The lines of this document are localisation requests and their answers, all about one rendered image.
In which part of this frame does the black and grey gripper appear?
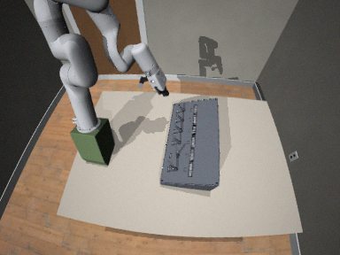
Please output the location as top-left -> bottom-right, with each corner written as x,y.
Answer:
145,68 -> 169,97

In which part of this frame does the light grey switch panel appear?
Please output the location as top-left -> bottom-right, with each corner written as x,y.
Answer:
160,98 -> 220,191

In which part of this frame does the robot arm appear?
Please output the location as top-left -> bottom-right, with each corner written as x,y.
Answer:
34,0 -> 159,133

